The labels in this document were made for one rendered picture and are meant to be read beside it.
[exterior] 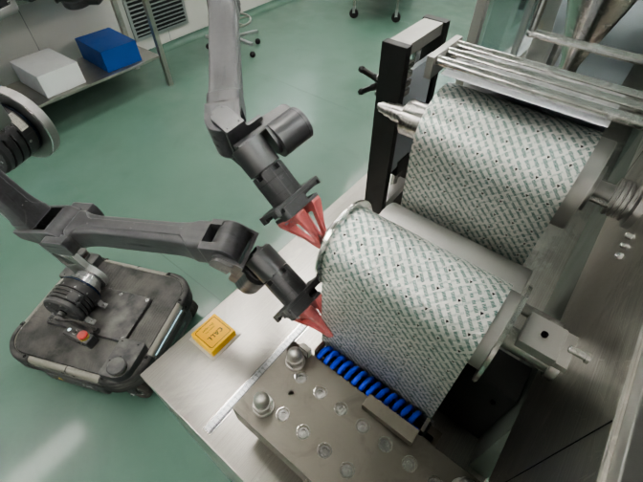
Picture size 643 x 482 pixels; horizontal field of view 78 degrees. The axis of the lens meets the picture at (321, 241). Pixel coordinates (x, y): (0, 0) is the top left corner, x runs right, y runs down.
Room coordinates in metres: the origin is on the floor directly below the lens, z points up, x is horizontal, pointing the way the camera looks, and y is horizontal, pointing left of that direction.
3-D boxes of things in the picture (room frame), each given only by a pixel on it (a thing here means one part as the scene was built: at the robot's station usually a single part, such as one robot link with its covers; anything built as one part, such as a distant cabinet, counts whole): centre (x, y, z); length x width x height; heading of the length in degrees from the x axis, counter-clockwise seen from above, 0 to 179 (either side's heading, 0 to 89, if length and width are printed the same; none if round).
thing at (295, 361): (0.31, 0.05, 1.05); 0.04 x 0.04 x 0.04
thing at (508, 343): (0.23, -0.27, 1.25); 0.07 x 0.04 x 0.04; 52
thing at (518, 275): (0.43, -0.21, 1.17); 0.26 x 0.12 x 0.12; 52
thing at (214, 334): (0.43, 0.24, 0.91); 0.07 x 0.07 x 0.02; 52
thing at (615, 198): (0.42, -0.42, 1.33); 0.07 x 0.07 x 0.07; 52
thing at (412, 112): (0.62, -0.18, 1.33); 0.06 x 0.06 x 0.06; 52
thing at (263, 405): (0.23, 0.10, 1.05); 0.04 x 0.04 x 0.04
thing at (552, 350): (0.23, -0.27, 1.28); 0.06 x 0.05 x 0.02; 52
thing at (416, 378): (0.29, -0.09, 1.10); 0.23 x 0.01 x 0.18; 52
